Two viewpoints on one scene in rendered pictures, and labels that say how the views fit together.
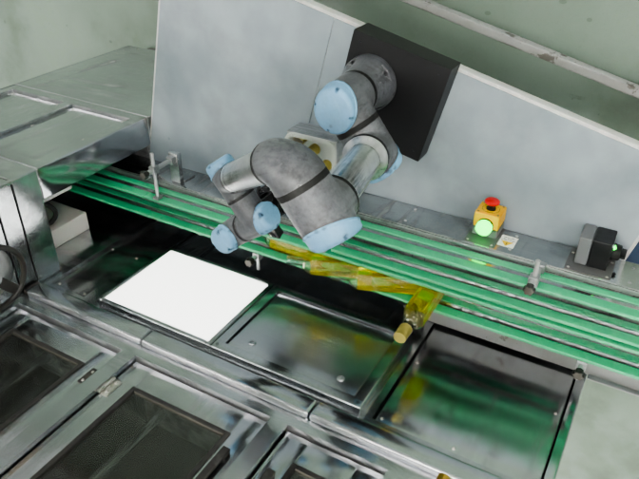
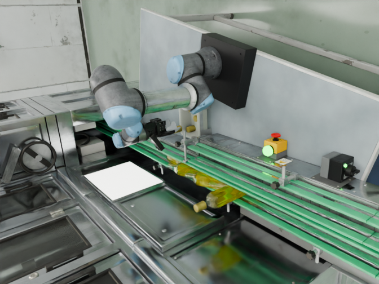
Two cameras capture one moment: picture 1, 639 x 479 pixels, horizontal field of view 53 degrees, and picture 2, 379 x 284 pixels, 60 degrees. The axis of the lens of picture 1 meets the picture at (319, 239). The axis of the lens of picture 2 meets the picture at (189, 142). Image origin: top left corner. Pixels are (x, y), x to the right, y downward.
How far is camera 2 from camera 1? 80 cm
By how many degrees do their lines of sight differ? 25
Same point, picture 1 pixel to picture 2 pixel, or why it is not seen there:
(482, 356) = (264, 239)
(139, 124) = not seen: hidden behind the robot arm
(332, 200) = (115, 94)
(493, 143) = (277, 98)
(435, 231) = (241, 152)
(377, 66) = (209, 50)
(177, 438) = (66, 242)
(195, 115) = not seen: hidden behind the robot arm
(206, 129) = not seen: hidden behind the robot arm
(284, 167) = (93, 74)
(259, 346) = (135, 207)
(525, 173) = (295, 116)
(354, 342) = (186, 214)
